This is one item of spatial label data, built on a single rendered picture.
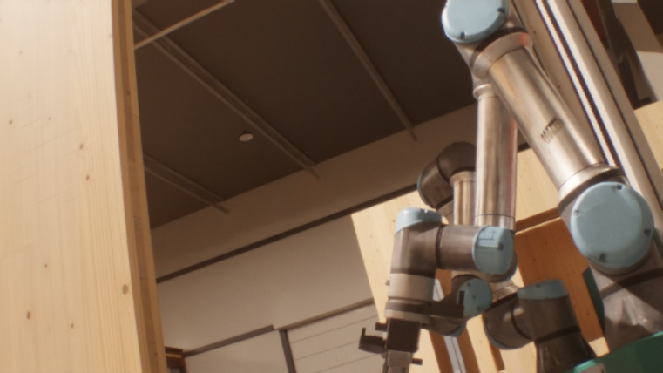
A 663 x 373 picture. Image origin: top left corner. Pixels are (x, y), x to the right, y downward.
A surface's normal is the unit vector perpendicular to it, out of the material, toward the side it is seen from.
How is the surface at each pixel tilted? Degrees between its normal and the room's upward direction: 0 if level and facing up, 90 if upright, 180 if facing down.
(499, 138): 97
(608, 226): 98
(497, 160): 97
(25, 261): 90
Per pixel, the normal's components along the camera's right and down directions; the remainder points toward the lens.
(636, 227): -0.40, -0.12
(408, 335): -0.13, -0.21
